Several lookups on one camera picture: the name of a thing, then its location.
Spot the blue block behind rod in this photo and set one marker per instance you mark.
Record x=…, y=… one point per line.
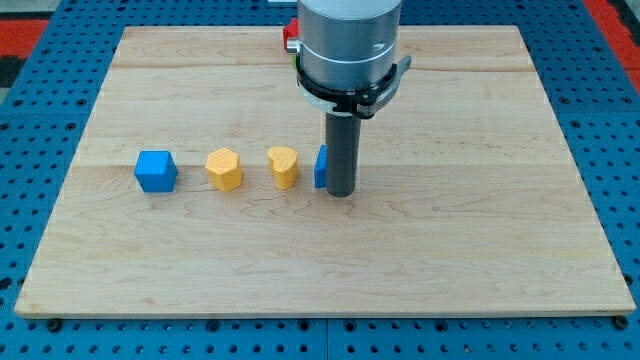
x=320, y=167

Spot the yellow hexagon block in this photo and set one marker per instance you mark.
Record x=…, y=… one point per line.
x=224, y=169

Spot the red block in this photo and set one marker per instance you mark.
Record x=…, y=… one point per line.
x=290, y=33

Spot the light wooden board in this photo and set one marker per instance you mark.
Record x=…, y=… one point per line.
x=468, y=202

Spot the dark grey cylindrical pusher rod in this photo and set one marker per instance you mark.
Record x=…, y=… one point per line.
x=342, y=135

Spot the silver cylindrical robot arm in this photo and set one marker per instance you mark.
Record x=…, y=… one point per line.
x=347, y=44

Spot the yellow heart block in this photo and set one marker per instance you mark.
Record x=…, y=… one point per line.
x=283, y=163

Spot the blue cube block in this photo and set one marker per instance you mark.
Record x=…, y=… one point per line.
x=156, y=171

